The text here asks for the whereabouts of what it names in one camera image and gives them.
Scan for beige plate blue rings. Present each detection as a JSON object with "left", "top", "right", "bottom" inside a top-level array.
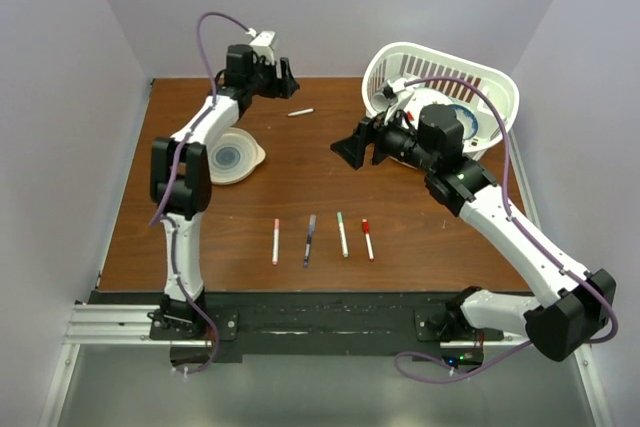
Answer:
[{"left": 208, "top": 126, "right": 267, "bottom": 186}]

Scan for grey ceramic mug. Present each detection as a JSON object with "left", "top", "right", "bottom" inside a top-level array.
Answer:
[{"left": 370, "top": 92, "right": 388, "bottom": 112}]

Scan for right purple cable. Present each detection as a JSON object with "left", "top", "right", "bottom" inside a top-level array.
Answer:
[{"left": 403, "top": 75, "right": 619, "bottom": 348}]

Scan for white plate red fruit pattern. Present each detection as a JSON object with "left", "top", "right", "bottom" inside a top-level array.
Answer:
[{"left": 401, "top": 87, "right": 453, "bottom": 128}]

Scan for white pen green tip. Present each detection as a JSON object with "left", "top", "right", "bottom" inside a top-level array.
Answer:
[{"left": 336, "top": 211, "right": 349, "bottom": 258}]

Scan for white pen pink end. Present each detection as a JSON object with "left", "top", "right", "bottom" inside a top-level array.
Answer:
[{"left": 271, "top": 218, "right": 280, "bottom": 266}]

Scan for blue white patterned bowl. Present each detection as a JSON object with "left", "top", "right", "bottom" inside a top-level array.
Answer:
[{"left": 452, "top": 104, "right": 478, "bottom": 141}]

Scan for white pen red tip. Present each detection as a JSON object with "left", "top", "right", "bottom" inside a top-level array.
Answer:
[{"left": 363, "top": 232, "right": 375, "bottom": 262}]

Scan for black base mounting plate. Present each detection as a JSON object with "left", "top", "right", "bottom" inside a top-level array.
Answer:
[{"left": 139, "top": 290, "right": 503, "bottom": 363}]

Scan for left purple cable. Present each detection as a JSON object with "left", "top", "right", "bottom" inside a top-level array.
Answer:
[{"left": 147, "top": 11, "right": 256, "bottom": 373}]

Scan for blue pen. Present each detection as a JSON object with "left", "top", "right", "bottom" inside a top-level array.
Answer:
[{"left": 303, "top": 214, "right": 317, "bottom": 268}]

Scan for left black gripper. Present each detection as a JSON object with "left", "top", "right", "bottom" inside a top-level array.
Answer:
[{"left": 246, "top": 54, "right": 299, "bottom": 99}]

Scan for white plastic dish basket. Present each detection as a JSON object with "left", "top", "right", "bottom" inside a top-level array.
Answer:
[{"left": 361, "top": 42, "right": 520, "bottom": 160}]

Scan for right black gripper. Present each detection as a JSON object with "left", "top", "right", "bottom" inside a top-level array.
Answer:
[{"left": 331, "top": 102, "right": 437, "bottom": 173}]

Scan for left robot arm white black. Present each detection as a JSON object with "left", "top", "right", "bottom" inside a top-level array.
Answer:
[{"left": 149, "top": 44, "right": 299, "bottom": 339}]

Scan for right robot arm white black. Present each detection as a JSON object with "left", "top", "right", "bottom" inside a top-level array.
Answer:
[{"left": 330, "top": 104, "right": 617, "bottom": 362}]

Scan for purple cable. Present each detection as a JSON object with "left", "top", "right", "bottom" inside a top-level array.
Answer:
[
  {"left": 147, "top": 11, "right": 256, "bottom": 373},
  {"left": 403, "top": 75, "right": 619, "bottom": 348}
]

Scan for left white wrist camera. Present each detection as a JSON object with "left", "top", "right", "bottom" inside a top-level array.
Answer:
[{"left": 246, "top": 28, "right": 278, "bottom": 65}]

